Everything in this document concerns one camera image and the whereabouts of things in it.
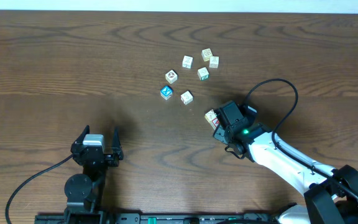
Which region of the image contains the wooden block green side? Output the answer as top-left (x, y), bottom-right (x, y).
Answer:
top-left (197, 67), bottom-right (209, 81)

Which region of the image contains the blue letter block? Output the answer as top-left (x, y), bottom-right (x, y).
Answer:
top-left (160, 85), bottom-right (173, 100)

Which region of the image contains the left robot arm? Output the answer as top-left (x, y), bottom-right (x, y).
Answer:
top-left (64, 126), bottom-right (124, 223)

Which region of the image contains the wooden block beside top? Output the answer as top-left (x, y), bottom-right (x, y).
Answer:
top-left (209, 56), bottom-right (219, 68)

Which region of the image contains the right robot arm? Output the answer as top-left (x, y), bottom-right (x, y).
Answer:
top-left (212, 101), bottom-right (358, 223)

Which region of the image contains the wooden block brown circle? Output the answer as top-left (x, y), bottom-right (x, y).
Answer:
top-left (165, 70), bottom-right (178, 84)

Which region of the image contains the right black cable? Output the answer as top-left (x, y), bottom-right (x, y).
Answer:
top-left (242, 78), bottom-right (358, 212)

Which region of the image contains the left black cable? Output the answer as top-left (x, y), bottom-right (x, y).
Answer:
top-left (5, 153), bottom-right (75, 224)

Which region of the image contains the wooden block red side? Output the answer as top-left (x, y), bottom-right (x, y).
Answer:
top-left (180, 91), bottom-right (193, 105)

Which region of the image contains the black cable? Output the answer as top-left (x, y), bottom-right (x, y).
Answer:
top-left (242, 78), bottom-right (358, 212)
top-left (5, 153), bottom-right (75, 224)

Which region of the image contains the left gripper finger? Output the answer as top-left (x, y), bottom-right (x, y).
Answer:
top-left (74, 125), bottom-right (90, 145)
top-left (111, 127), bottom-right (122, 155)

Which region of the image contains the red letter block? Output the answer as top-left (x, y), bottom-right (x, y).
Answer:
top-left (209, 118), bottom-right (219, 129)

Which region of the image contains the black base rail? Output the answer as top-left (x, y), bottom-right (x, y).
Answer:
top-left (34, 213), bottom-right (277, 224)

